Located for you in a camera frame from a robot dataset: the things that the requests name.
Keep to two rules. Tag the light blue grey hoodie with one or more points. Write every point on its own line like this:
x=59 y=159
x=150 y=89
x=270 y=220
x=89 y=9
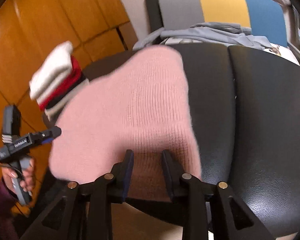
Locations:
x=216 y=31

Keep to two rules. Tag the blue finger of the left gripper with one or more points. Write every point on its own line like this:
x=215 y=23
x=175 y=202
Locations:
x=47 y=140
x=53 y=132

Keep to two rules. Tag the grey yellow blue chair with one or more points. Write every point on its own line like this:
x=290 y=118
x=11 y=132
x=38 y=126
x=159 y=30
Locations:
x=264 y=17

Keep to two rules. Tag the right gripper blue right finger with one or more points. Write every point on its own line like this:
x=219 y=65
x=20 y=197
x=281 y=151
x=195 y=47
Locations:
x=173 y=172

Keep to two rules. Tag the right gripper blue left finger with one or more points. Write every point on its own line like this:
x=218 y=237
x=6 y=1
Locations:
x=122 y=172

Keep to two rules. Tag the person's left hand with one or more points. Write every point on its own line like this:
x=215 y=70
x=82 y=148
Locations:
x=29 y=182

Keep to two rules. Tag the person in purple top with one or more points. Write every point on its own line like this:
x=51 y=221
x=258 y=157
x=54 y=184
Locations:
x=7 y=201

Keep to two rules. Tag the black folded garment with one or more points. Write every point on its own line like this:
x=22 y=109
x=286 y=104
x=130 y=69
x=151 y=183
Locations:
x=60 y=93

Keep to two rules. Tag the red folded garment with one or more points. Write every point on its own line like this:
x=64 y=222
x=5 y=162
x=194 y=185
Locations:
x=72 y=77

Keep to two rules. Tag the light grey folded garment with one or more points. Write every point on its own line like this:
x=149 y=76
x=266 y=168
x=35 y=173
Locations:
x=53 y=111

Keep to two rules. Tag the pink knit sweater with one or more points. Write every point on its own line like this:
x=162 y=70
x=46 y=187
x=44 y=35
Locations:
x=142 y=106

